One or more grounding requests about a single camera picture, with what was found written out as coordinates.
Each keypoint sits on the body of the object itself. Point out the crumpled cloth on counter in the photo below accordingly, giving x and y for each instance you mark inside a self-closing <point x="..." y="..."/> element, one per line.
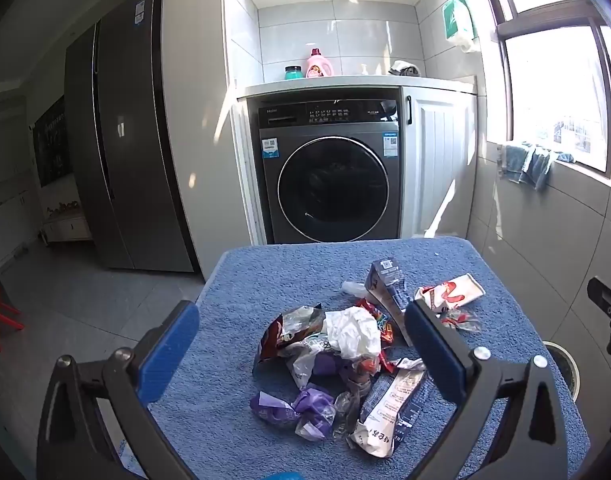
<point x="405" y="68"/>

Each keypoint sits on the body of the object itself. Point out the blue towel on windowsill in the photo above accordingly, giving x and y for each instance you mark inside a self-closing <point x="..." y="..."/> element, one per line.
<point x="533" y="162"/>

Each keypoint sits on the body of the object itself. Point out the grey front-load washing machine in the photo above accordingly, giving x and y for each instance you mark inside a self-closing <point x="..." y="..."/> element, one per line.
<point x="330" y="185"/>

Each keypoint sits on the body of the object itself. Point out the dark grey refrigerator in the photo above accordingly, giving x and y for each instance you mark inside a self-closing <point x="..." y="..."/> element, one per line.
<point x="130" y="135"/>

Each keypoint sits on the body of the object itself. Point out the long white blue package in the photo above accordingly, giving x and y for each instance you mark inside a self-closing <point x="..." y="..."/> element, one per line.
<point x="385" y="410"/>

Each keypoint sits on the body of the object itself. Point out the white tissue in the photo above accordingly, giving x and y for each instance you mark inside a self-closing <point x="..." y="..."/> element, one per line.
<point x="353" y="332"/>

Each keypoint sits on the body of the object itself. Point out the round metal trash bin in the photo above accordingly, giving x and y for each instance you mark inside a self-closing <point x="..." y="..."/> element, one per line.
<point x="565" y="370"/>

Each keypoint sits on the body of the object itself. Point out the black wall board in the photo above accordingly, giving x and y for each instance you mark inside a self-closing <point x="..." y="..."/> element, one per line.
<point x="53" y="145"/>

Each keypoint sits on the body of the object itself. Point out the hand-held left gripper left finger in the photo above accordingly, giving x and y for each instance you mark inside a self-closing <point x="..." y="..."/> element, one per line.
<point x="170" y="345"/>

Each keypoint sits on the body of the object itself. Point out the window frame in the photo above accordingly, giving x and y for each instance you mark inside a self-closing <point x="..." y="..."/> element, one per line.
<point x="598" y="85"/>

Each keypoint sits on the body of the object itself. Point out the teal jar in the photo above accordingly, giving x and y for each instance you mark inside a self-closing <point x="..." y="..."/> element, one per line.
<point x="293" y="73"/>

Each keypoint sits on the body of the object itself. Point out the white printed plastic wrapper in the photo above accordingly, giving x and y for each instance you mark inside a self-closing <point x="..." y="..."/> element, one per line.
<point x="305" y="360"/>

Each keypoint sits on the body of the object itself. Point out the red candy wrapper clear ends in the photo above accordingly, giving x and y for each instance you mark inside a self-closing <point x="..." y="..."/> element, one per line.
<point x="458" y="320"/>

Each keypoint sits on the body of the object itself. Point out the clear plastic wrapper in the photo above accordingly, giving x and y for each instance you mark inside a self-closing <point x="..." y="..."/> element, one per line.
<point x="348" y="410"/>

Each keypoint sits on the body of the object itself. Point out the white panelled cabinet door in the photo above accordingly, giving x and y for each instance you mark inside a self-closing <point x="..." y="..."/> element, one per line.
<point x="440" y="160"/>

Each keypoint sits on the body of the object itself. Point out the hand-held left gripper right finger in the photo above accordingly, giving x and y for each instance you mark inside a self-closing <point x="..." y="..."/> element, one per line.
<point x="435" y="350"/>

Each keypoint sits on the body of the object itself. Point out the red orange snack wrapper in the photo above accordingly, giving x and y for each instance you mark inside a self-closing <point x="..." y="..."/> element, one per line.
<point x="385" y="329"/>

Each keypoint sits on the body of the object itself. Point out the blue milk carton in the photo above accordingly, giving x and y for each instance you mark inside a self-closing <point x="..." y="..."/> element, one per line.
<point x="385" y="285"/>

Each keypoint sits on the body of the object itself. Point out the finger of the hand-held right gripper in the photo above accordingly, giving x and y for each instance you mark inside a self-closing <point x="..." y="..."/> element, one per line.
<point x="608" y="297"/>

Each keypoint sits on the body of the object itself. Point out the white red wrapper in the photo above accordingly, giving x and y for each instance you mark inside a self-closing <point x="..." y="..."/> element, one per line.
<point x="458" y="291"/>

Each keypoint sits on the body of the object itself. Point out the purple plastic wrapper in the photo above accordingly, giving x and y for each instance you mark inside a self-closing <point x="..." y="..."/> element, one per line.
<point x="315" y="405"/>
<point x="270" y="407"/>

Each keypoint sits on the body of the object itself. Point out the white paper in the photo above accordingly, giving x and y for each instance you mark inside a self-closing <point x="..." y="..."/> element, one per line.
<point x="353" y="287"/>

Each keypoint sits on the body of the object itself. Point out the white low cabinet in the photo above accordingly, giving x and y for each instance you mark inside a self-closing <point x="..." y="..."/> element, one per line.
<point x="65" y="225"/>

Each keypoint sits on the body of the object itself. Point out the green white hanging bag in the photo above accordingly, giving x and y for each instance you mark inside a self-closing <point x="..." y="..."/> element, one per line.
<point x="458" y="17"/>

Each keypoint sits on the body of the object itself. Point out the pink detergent bottle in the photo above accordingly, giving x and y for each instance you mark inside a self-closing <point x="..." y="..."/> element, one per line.
<point x="319" y="66"/>

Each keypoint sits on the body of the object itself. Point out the blue terry table towel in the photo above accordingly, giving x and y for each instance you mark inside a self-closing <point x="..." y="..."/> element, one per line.
<point x="245" y="285"/>

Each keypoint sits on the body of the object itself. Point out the brown red snack bag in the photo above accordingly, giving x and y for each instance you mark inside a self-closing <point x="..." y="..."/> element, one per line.
<point x="280" y="332"/>

